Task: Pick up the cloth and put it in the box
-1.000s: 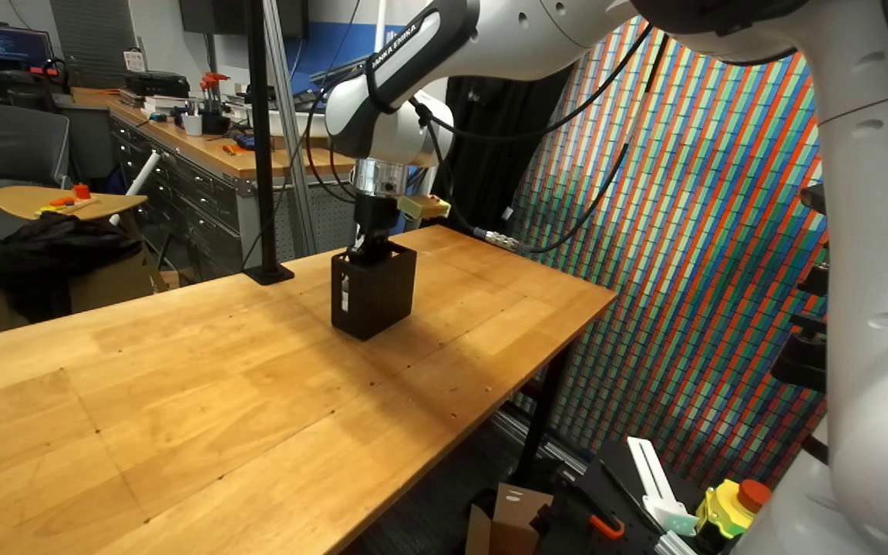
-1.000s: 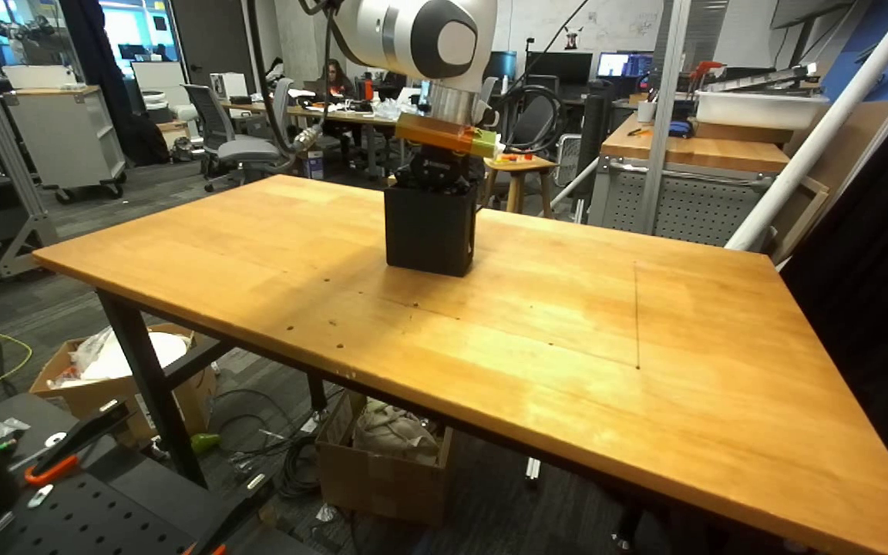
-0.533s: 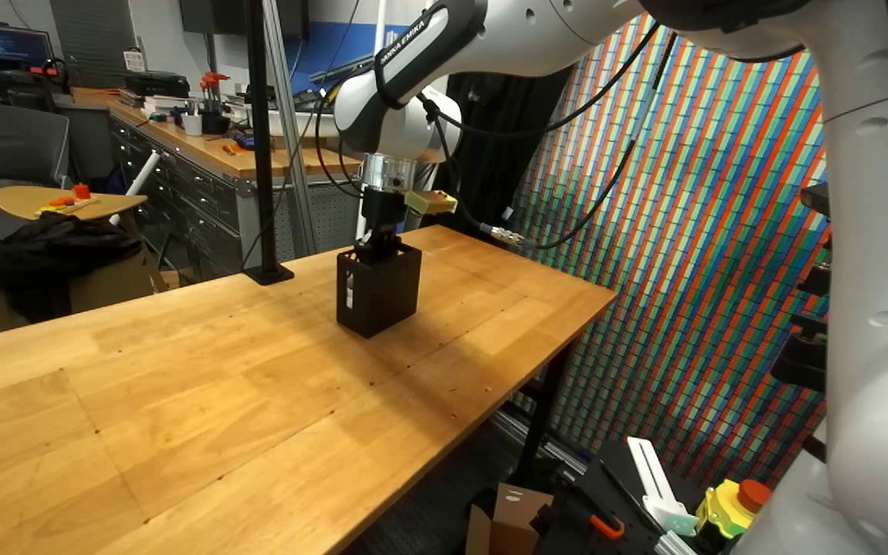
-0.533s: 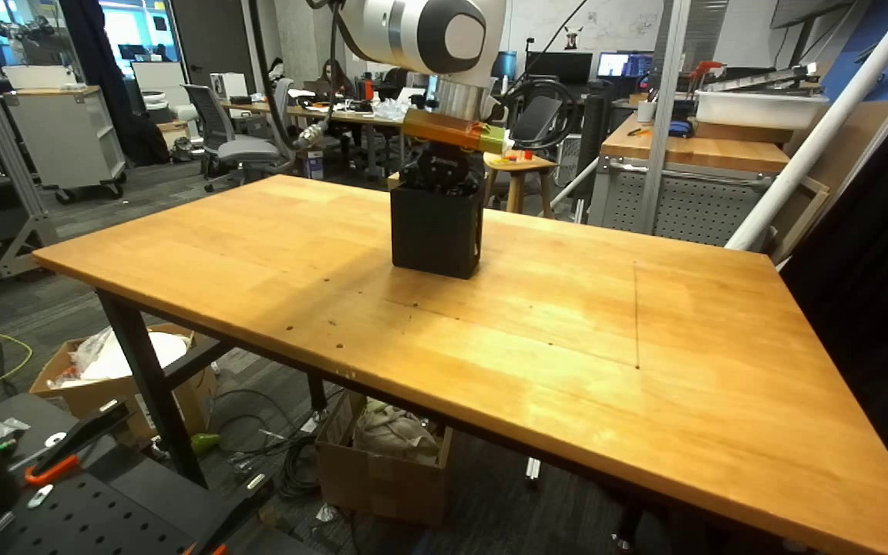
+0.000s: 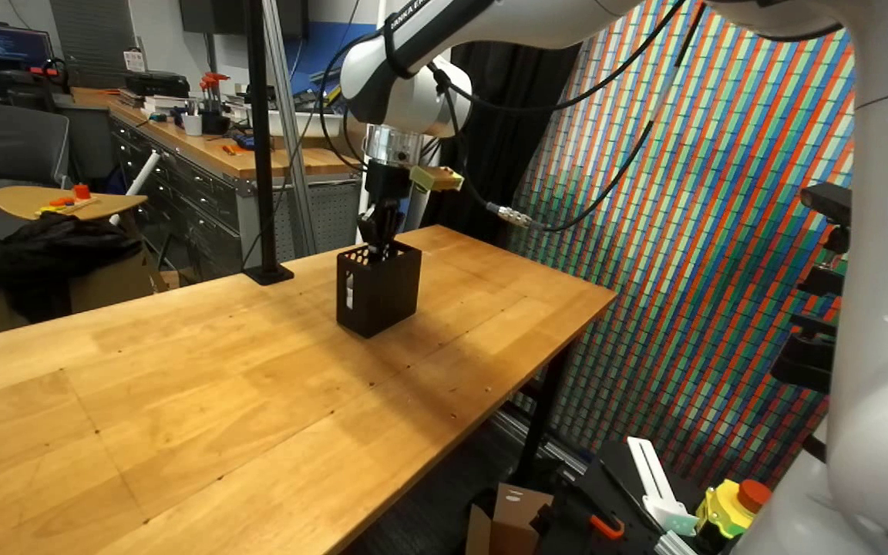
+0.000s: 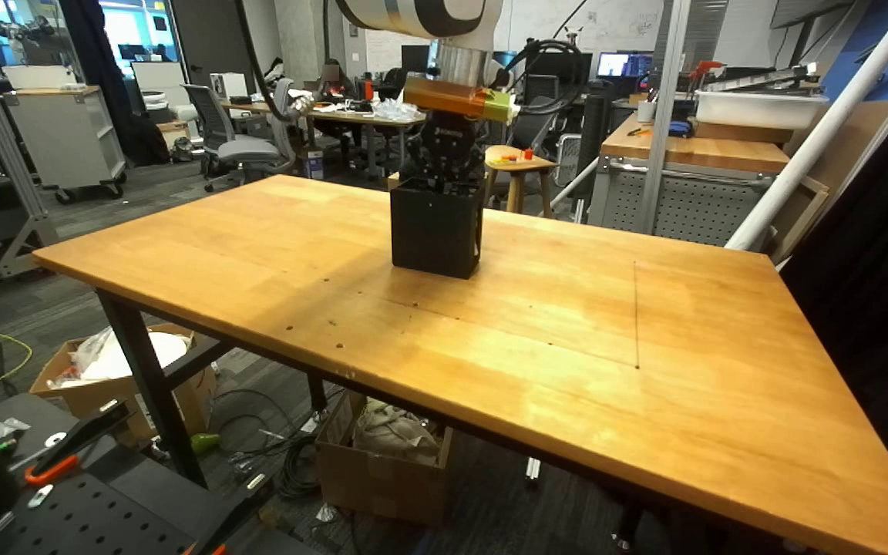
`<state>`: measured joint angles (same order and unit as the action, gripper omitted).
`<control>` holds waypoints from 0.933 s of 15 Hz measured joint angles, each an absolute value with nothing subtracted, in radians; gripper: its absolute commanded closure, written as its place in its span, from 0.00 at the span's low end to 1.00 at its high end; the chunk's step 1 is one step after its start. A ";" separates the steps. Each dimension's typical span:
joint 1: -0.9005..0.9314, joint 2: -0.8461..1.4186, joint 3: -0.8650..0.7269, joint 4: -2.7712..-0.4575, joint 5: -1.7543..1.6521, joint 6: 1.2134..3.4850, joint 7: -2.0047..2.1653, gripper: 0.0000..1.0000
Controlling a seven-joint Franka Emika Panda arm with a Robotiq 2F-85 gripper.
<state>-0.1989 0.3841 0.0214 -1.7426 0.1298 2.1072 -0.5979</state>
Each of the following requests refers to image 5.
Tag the black curtain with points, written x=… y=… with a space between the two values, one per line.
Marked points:
x=508 y=134

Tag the yellow red emergency stop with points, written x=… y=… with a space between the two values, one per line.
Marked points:
x=733 y=508

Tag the small orange object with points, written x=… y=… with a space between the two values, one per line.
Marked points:
x=77 y=192

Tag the black vertical pole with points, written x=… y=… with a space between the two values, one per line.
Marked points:
x=261 y=134

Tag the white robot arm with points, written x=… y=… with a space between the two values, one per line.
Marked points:
x=887 y=310

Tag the wooden workbench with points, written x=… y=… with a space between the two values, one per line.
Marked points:
x=207 y=173

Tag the lit computer monitor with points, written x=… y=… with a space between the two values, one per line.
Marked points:
x=2 y=43

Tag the black box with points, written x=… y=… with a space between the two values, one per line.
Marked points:
x=377 y=295

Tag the black bag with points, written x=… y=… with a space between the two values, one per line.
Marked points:
x=43 y=265

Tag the red tool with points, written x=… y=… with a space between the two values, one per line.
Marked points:
x=213 y=83

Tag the small cardboard box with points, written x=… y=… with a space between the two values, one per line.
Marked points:
x=511 y=518

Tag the colourful striped curtain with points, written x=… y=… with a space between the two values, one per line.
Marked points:
x=711 y=228

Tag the white aluminium rail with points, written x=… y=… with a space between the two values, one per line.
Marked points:
x=659 y=482

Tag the round wooden stool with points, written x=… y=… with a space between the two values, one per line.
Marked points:
x=55 y=205

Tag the grey metal post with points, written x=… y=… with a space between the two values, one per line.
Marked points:
x=292 y=126

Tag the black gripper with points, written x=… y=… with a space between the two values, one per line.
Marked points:
x=386 y=191

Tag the thin white slanted bar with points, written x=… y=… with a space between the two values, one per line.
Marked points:
x=144 y=173

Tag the black office chair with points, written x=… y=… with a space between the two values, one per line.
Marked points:
x=6 y=143

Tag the black metal table leg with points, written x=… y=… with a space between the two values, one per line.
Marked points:
x=544 y=413

